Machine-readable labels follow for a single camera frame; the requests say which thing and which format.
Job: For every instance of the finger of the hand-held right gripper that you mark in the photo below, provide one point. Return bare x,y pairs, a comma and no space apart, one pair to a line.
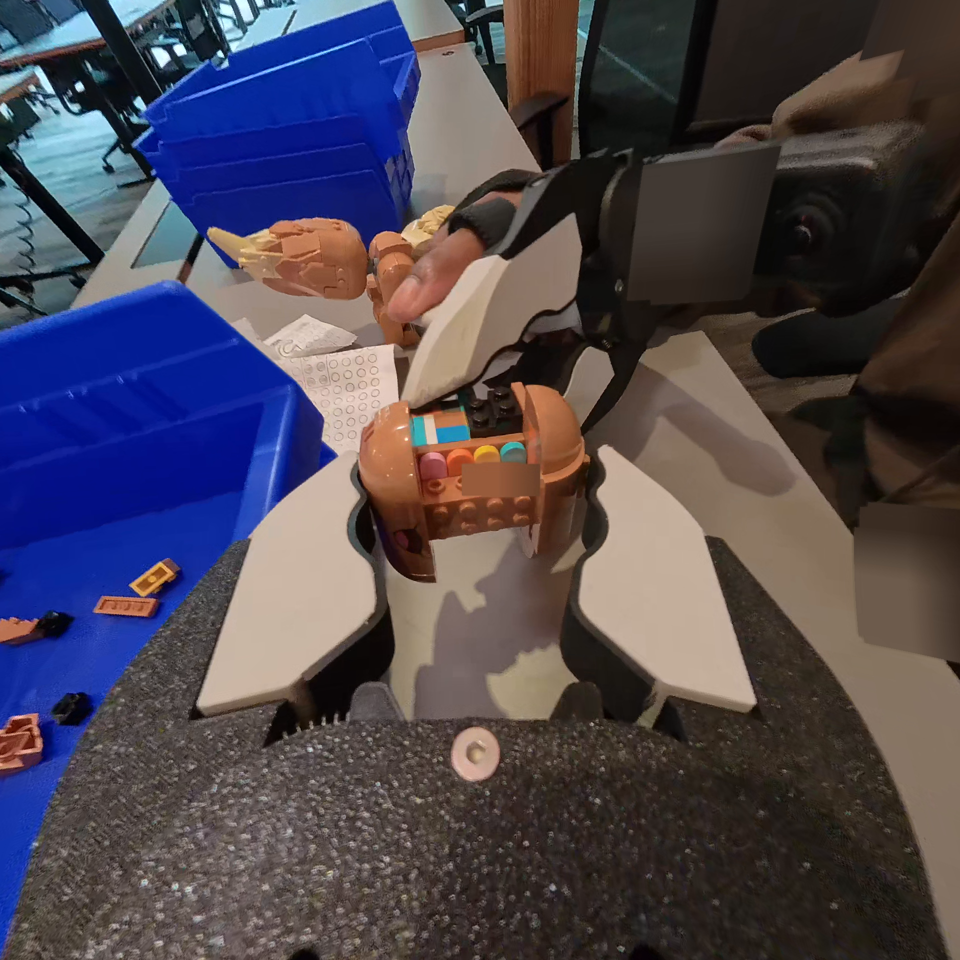
585,375
495,315

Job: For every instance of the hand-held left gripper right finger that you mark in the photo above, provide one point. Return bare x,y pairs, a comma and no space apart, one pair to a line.
660,600

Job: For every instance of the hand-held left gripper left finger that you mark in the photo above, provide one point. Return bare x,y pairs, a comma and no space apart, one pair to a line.
300,600

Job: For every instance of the yellow toy brick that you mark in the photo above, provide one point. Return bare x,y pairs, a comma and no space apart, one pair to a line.
150,581

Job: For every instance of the brown studded toy plate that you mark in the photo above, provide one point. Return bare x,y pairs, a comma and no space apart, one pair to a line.
124,606

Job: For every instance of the colourful toy brick model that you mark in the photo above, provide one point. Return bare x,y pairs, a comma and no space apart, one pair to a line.
480,521

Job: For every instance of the blue plastic bin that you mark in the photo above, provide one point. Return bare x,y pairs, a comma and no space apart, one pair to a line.
150,450

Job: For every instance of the black toy brick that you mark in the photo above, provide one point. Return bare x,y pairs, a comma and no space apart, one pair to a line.
71,709
54,622

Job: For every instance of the person's right hand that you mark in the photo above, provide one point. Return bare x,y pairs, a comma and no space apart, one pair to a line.
431,277

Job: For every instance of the black office chair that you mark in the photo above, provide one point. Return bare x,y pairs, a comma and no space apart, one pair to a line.
637,67

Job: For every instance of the black framed grey panel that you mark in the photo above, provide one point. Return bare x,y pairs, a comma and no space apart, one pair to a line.
787,45

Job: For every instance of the stack of blue bins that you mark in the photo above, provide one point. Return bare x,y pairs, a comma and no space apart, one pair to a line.
285,135

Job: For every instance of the brown toy brick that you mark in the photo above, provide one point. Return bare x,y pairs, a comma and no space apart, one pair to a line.
19,631

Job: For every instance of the person's brown hooded top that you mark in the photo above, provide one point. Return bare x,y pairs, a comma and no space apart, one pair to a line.
922,375

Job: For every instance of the black light stand pole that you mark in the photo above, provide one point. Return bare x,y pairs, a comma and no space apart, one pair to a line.
124,49

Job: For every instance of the long wooden desk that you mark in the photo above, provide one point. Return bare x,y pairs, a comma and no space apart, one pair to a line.
75,34

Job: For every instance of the wooden post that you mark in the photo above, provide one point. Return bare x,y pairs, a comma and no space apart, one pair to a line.
540,60

